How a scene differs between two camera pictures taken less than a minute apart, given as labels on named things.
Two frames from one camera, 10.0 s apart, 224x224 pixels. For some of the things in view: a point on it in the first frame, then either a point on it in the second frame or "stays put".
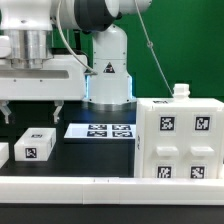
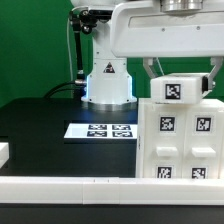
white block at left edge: (4, 153) stays put
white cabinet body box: (181, 137) stays put
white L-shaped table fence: (110, 190) stays put
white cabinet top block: (35, 145) → (177, 88)
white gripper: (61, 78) → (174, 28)
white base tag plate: (101, 130) stays put
